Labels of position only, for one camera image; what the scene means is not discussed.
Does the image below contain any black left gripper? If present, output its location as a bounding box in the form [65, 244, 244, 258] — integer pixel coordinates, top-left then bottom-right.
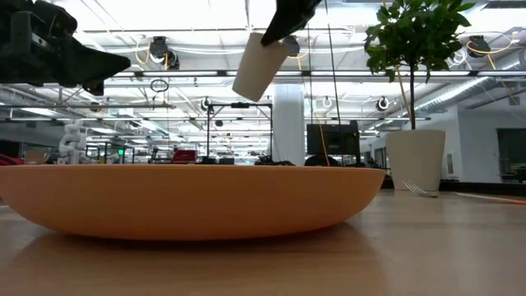
[0, 0, 132, 97]

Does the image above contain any white paper cup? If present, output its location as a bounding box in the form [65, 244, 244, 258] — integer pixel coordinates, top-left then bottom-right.
[231, 31, 292, 103]

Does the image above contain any orange plate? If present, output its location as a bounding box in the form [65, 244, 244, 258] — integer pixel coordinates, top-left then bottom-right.
[0, 164, 387, 242]

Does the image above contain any white humanoid robot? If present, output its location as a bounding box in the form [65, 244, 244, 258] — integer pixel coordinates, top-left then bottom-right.
[58, 118, 89, 165]

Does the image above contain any white column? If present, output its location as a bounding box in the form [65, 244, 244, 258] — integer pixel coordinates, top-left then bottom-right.
[272, 84, 306, 165]

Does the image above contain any red box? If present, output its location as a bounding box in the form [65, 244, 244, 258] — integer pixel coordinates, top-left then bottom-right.
[172, 149, 199, 164]

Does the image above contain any green potted tree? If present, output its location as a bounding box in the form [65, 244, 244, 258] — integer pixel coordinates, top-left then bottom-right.
[363, 0, 477, 132]

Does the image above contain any black monitor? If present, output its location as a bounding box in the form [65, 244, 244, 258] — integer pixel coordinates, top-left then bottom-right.
[306, 120, 362, 157]

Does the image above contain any person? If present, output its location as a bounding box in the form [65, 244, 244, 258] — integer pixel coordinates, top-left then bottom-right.
[304, 154, 340, 168]

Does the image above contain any white plant pot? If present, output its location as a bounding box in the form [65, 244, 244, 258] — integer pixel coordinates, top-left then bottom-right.
[385, 129, 447, 192]

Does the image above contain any hanging black cable loop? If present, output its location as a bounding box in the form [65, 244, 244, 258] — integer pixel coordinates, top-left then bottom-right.
[150, 78, 170, 94]

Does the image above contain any ceiling cable reel yellow cord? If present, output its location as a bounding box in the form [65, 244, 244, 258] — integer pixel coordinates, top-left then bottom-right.
[465, 34, 517, 59]
[135, 35, 181, 71]

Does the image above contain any black metal frame stand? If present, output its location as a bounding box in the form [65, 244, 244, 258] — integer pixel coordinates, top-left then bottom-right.
[205, 102, 274, 164]

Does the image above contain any hanging yellow cable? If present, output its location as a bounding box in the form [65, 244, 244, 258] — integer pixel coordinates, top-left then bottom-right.
[313, 111, 332, 168]

